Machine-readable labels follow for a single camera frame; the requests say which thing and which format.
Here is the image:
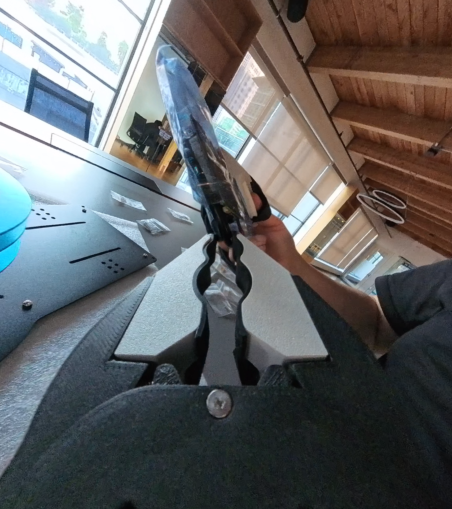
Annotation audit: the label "white foam sheet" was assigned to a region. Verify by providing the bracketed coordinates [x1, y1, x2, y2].
[0, 211, 159, 498]

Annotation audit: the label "black metal base plate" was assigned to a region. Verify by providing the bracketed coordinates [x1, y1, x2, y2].
[0, 203, 158, 382]

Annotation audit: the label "silver plastic parts bag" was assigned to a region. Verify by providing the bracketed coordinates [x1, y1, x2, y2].
[155, 44, 260, 320]

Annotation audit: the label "large office windows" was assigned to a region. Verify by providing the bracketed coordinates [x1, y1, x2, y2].
[0, 0, 417, 287]

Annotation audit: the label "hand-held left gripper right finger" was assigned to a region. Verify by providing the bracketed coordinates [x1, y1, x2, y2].
[234, 235, 330, 386]

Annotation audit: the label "black office chair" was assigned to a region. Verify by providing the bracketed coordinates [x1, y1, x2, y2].
[24, 68, 96, 144]

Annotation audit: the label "person's right hand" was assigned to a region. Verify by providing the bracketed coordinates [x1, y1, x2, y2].
[218, 191, 302, 275]

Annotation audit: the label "black ceiling speaker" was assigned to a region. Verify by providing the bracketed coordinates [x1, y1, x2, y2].
[287, 0, 310, 23]

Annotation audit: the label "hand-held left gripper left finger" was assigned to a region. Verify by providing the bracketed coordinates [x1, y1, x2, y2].
[113, 235, 210, 388]

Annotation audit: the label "person's right forearm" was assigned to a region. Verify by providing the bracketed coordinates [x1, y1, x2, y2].
[278, 239, 397, 357]

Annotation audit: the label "ring pendant lamp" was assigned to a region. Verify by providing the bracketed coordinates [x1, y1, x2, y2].
[357, 189, 408, 228]

